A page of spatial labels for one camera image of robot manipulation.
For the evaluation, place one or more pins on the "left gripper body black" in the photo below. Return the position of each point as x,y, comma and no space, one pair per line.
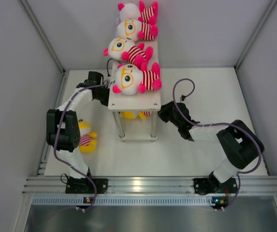
103,95

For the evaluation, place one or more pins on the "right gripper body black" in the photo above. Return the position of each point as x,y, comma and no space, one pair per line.
167,114

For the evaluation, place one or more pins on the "white plush pink striped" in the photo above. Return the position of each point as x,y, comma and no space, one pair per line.
139,12
137,30

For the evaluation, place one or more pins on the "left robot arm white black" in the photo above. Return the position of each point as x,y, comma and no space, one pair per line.
71,137

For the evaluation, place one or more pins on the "aluminium front rail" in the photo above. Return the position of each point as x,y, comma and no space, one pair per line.
250,185

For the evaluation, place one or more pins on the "white slotted cable duct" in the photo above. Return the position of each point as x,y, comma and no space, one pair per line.
123,201

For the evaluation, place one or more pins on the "white two-tier shelf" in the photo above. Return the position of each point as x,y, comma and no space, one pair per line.
136,129

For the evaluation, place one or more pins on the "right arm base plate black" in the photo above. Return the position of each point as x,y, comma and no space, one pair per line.
204,186

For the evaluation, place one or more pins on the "yellow plush striped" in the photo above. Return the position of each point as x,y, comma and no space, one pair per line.
131,115

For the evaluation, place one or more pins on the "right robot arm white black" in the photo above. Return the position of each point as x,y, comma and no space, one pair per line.
240,145

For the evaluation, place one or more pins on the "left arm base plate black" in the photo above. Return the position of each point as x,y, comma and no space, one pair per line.
84,186

